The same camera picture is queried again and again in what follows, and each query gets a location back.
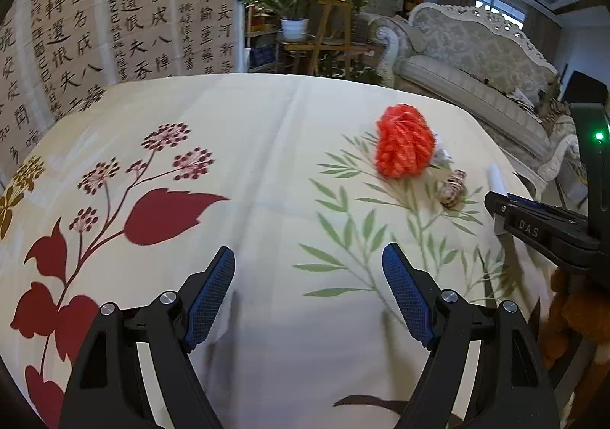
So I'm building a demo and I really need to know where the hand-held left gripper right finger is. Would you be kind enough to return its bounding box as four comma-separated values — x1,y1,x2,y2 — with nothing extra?
381,242,560,429

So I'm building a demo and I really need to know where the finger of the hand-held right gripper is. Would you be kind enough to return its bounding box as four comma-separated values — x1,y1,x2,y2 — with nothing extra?
485,191,588,223

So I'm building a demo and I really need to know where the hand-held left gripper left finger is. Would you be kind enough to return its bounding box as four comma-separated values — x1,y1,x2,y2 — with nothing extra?
57,246,236,429

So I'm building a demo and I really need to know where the silver wrapper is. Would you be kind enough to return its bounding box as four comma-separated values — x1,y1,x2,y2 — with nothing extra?
485,164,508,236

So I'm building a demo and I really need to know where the round red mesh ball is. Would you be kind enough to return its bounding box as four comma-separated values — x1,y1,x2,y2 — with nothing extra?
375,105,435,179

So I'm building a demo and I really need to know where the person's right forearm orange sleeve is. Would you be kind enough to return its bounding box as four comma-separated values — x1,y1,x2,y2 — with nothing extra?
538,267,610,411

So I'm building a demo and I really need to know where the brown patterned seashell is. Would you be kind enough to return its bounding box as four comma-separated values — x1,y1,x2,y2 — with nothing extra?
438,170,469,209

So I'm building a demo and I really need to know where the crumpled white paper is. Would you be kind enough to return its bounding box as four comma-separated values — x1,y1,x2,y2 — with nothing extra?
431,136,456,170

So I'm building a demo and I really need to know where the brown patterned cloth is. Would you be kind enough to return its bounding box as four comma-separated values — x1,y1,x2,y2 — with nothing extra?
538,95,573,125

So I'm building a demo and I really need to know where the black panel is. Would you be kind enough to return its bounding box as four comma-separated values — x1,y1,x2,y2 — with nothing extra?
562,71,610,106

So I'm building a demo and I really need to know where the ornate white grey sofa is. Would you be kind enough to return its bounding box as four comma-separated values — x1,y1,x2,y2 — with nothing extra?
376,2,580,201

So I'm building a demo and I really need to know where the cream floral tablecloth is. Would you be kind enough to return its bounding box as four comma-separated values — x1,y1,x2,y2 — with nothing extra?
0,73,541,429

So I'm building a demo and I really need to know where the small trailing leaf plant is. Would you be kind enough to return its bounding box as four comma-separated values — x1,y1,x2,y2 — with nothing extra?
353,67,387,87

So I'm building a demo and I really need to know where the window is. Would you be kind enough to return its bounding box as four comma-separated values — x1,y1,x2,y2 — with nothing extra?
477,0,527,24

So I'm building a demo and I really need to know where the ornate grey armchair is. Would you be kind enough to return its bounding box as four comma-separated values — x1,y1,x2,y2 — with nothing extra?
358,12,396,46

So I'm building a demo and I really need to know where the wooden plant stand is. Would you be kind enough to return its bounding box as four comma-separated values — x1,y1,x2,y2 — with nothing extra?
281,0,377,77

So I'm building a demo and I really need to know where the white metal rack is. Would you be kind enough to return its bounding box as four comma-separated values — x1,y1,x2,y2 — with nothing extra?
245,14,282,73

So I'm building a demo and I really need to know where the white flower pot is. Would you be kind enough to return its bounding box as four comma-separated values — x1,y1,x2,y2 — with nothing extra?
280,18,310,43

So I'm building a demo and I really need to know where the calligraphy folding screen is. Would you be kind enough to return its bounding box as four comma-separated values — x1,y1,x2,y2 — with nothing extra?
0,0,251,182

